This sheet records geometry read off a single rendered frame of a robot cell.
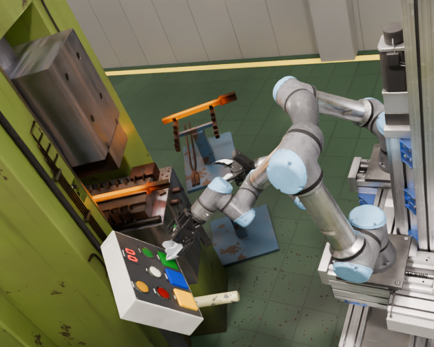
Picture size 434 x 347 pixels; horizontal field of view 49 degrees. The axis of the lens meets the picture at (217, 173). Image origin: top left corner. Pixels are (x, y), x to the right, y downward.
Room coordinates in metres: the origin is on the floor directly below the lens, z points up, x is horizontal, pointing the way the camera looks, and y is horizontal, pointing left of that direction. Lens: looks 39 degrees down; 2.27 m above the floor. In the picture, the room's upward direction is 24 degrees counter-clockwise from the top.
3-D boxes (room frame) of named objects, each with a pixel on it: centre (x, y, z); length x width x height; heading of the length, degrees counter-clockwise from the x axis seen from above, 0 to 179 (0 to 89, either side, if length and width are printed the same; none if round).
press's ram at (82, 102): (1.76, 0.50, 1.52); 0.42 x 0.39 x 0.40; 72
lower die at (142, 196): (1.72, 0.52, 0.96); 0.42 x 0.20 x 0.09; 72
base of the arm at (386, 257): (1.01, -0.40, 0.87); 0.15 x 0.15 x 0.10
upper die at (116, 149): (1.72, 0.52, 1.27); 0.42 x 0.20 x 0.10; 72
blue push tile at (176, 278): (1.12, 0.28, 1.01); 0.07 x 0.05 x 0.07; 7
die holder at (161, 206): (1.78, 0.51, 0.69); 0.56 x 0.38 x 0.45; 72
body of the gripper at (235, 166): (1.55, -0.12, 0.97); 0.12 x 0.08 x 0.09; 72
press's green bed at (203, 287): (1.78, 0.51, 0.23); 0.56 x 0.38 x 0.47; 72
